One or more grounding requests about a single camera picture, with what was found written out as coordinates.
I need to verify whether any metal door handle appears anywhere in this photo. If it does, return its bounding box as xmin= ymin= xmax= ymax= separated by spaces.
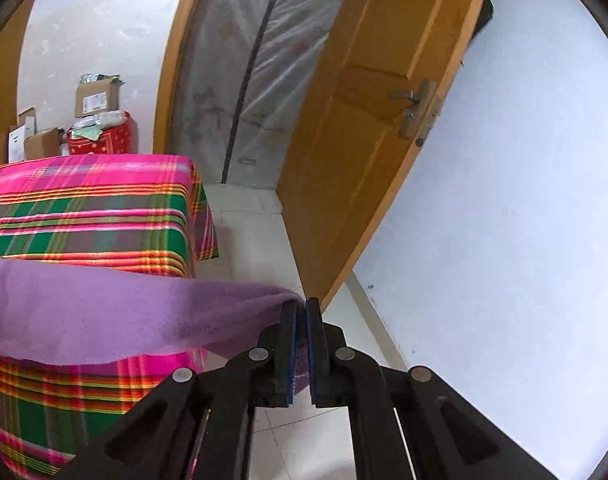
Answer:
xmin=389 ymin=79 xmax=442 ymax=140

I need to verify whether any black curtain zipper strip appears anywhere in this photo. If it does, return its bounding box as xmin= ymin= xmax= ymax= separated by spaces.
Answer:
xmin=222 ymin=0 xmax=295 ymax=184

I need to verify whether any pink green plaid bed sheet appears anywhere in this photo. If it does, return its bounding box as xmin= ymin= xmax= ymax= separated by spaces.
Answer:
xmin=0 ymin=154 xmax=221 ymax=480

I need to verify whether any white cardboard box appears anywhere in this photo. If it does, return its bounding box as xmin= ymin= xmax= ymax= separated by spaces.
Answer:
xmin=6 ymin=107 xmax=37 ymax=163

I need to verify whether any wooden door frame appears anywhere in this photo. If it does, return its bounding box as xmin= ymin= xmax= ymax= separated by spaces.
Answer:
xmin=153 ymin=0 xmax=219 ymax=156

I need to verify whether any small brown cardboard box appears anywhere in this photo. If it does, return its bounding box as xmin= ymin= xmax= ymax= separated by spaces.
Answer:
xmin=23 ymin=127 xmax=65 ymax=161

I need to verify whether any red gift bag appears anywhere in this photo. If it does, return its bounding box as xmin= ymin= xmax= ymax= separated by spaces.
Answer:
xmin=66 ymin=111 xmax=137 ymax=157

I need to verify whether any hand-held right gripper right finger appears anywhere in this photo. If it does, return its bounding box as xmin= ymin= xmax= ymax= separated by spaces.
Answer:
xmin=305 ymin=297 xmax=559 ymax=480

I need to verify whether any grey plastic parcel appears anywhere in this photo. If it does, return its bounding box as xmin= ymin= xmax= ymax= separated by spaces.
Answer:
xmin=71 ymin=110 xmax=130 ymax=131

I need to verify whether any purple fleece cloth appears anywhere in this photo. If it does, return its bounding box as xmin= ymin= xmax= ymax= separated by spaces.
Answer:
xmin=0 ymin=249 xmax=311 ymax=397

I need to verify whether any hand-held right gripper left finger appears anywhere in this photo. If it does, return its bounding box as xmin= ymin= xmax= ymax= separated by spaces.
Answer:
xmin=54 ymin=299 xmax=299 ymax=480

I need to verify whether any labelled brown cardboard box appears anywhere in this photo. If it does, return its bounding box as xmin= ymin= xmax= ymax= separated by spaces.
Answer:
xmin=75 ymin=75 xmax=125 ymax=118

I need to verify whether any clear plastic door curtain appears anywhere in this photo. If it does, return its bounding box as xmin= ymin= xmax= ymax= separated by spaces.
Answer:
xmin=176 ymin=0 xmax=362 ymax=191

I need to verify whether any wooden door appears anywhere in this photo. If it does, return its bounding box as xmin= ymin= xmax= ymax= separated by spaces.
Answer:
xmin=276 ymin=0 xmax=494 ymax=313

